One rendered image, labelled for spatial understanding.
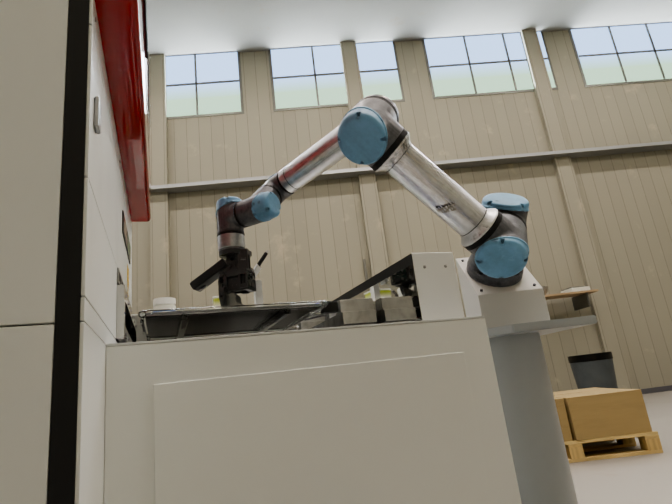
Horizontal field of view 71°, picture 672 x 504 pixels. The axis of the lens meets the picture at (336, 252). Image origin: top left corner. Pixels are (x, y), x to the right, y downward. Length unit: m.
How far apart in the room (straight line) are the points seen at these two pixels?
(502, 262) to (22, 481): 0.95
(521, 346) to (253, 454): 0.79
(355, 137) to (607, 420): 3.39
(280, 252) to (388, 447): 7.34
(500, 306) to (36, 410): 1.07
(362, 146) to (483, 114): 8.64
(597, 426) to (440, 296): 3.23
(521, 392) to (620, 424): 2.88
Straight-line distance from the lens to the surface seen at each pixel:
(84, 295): 0.54
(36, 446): 0.53
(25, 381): 0.53
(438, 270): 0.95
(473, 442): 0.87
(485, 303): 1.30
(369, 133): 1.05
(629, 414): 4.19
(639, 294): 9.61
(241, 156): 8.78
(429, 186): 1.09
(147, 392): 0.72
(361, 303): 1.06
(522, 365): 1.30
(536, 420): 1.31
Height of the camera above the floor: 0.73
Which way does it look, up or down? 15 degrees up
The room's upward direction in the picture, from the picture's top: 7 degrees counter-clockwise
